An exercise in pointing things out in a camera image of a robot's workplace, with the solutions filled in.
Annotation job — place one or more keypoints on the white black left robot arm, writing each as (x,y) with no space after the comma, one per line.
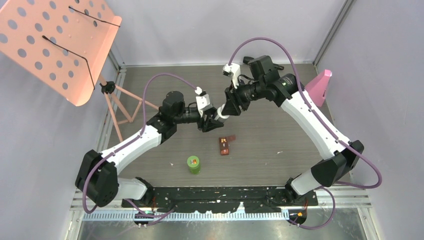
(98,176)

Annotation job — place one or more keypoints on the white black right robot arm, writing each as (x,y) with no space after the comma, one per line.
(337,151)

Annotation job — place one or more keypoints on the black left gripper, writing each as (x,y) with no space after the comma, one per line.
(209,124)

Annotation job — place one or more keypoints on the brown translucent pill container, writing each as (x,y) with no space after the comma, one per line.
(224,144)

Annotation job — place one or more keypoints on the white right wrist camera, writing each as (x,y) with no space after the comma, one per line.
(232,71)

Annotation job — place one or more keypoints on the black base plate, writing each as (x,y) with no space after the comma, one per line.
(220,200)

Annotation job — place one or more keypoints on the pink wedge object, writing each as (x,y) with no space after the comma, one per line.
(317,87)

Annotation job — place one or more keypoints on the pink music stand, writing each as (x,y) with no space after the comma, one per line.
(64,44)

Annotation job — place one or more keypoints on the green black pill bottle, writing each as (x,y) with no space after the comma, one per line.
(193,163)

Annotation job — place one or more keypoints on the black microphone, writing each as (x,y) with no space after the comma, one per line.
(247,59)

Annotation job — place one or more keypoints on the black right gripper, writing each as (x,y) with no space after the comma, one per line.
(231,108)

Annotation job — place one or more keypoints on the white capped pill bottle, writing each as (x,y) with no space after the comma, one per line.
(219,116)

